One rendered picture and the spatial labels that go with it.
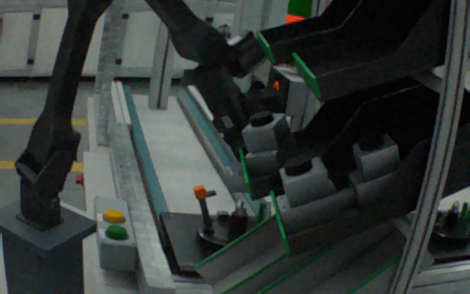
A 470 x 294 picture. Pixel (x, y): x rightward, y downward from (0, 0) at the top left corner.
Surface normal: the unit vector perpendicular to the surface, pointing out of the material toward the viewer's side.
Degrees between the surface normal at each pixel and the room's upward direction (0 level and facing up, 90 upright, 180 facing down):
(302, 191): 90
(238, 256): 90
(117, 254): 90
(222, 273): 90
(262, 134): 102
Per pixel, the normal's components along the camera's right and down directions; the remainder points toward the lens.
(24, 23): 0.37, 0.31
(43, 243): 0.14, -0.95
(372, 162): 0.06, 0.29
